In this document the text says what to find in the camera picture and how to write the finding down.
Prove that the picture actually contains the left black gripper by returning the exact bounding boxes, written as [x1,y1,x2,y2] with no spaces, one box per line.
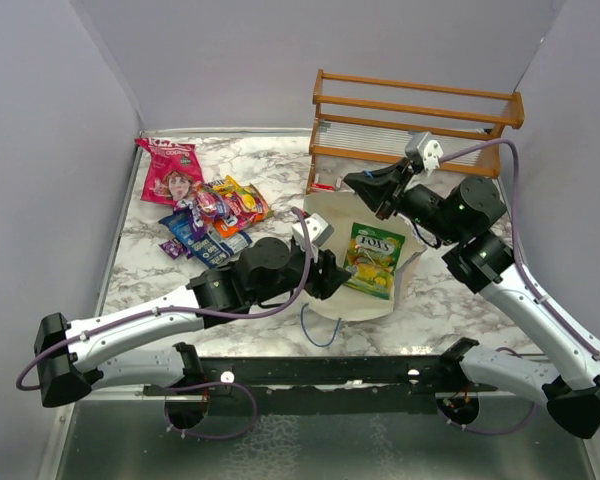
[250,240,351,307]

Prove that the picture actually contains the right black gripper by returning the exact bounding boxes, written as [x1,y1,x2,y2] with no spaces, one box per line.
[344,157,463,245]

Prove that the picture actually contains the orange Fox's candy packet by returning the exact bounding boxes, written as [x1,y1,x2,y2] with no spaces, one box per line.
[213,184,273,238]

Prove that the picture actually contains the blue snack packet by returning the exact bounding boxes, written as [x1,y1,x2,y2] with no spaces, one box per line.
[158,210,252,268]

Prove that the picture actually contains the yellow M&M's packet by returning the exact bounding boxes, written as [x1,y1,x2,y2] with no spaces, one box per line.
[209,175,241,195]

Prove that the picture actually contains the purple Fox's berries packet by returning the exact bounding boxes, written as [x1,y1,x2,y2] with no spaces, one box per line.
[175,182,231,222]

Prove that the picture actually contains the purple M&M's packet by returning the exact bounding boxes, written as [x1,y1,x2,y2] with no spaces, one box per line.
[159,238,192,260]

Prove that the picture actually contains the pink chips bag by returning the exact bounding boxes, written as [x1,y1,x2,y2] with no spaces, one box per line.
[135,138,204,206]

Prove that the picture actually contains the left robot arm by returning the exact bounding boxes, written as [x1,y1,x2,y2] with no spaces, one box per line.
[34,237,350,408]

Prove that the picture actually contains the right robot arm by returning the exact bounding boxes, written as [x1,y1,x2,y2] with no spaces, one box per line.
[344,160,600,439]

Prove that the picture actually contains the green snack packet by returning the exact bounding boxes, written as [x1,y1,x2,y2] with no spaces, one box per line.
[343,223,405,300]

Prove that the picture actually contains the wooden rack shelf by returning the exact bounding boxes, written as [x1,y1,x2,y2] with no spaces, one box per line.
[306,69,525,194]

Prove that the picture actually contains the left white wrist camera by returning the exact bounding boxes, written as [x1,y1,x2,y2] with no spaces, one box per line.
[292,213,334,248]

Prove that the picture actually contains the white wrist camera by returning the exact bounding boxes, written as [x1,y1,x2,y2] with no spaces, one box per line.
[405,132,443,175]
[292,213,334,248]

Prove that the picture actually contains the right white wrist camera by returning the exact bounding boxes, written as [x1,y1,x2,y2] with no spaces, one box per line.
[405,132,443,175]

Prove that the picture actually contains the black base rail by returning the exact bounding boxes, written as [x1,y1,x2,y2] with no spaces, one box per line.
[144,354,481,419]

